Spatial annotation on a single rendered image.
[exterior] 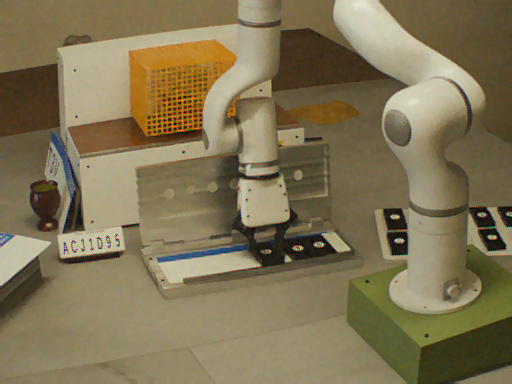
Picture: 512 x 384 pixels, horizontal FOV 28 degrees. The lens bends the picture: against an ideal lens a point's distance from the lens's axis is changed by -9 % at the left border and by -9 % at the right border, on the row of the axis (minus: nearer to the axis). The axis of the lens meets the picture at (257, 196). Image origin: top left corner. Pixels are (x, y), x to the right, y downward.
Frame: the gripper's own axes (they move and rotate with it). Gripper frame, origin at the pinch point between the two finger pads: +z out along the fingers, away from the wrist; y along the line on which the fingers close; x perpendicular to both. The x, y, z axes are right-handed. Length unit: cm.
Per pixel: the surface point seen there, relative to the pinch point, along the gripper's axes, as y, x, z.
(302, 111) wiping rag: 42, 88, -15
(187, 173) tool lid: -13.0, 10.3, -15.8
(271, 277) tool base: -1.4, -6.4, 5.1
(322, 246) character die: 12.4, -0.7, 1.9
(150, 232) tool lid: -22.6, 10.2, -4.1
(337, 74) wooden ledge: 69, 125, -21
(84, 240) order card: -37.4, 16.5, -2.9
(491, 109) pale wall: 181, 206, 9
